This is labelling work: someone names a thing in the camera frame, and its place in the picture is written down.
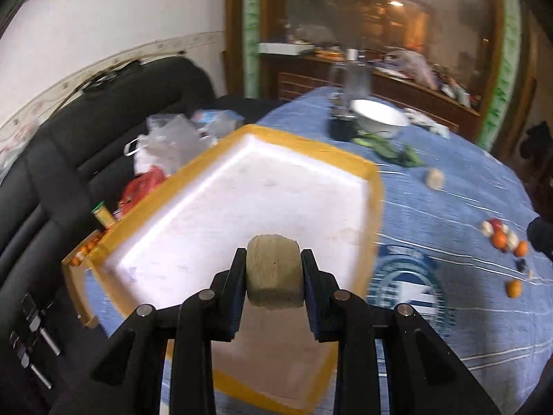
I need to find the beige round pastry cake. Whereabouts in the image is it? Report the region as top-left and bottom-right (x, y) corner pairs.
(246, 234), (304, 310)

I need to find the orange mandarin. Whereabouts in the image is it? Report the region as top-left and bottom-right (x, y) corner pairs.
(506, 279), (523, 299)
(490, 230), (508, 251)
(514, 241), (529, 258)

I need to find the dark red apple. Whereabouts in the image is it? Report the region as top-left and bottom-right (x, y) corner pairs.
(488, 218), (503, 232)

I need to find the white foam tray yellow rim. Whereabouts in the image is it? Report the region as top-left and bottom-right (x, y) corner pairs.
(90, 124), (383, 414)

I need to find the red plastic bag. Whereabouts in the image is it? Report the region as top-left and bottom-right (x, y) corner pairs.
(118, 166), (166, 219)

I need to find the blue plaid tablecloth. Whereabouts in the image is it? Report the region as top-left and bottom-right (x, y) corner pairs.
(85, 88), (552, 414)

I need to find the green yellow snack packet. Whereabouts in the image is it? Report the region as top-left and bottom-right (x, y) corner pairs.
(92, 201), (117, 230)

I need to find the green leafy vegetable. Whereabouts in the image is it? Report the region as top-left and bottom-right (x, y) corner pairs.
(353, 133), (424, 168)

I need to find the small cardboard box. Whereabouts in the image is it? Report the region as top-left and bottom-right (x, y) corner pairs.
(61, 230), (103, 329)

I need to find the beige pastry on cloth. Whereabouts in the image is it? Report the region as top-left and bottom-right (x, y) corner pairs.
(425, 168), (445, 190)

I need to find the clear plastic bag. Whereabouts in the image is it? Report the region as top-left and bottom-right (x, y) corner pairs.
(123, 112), (218, 176)

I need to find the small black box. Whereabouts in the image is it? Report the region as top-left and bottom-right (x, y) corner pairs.
(328, 115), (357, 142)

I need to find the white enamel bowl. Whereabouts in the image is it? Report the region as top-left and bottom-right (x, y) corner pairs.
(350, 99), (411, 139)

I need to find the dark purple plum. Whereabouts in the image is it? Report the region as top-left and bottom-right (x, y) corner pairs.
(516, 259), (527, 273)

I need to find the black leather sofa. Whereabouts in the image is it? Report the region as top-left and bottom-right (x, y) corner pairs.
(1, 56), (276, 414)

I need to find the clear glass pitcher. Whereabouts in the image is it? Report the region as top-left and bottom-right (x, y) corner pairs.
(329, 49), (371, 111)

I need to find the wooden cabinet counter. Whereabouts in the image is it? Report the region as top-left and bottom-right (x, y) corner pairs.
(260, 54), (481, 142)

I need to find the pink white plastic bag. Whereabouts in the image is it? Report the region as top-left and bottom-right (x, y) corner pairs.
(384, 50), (438, 91)

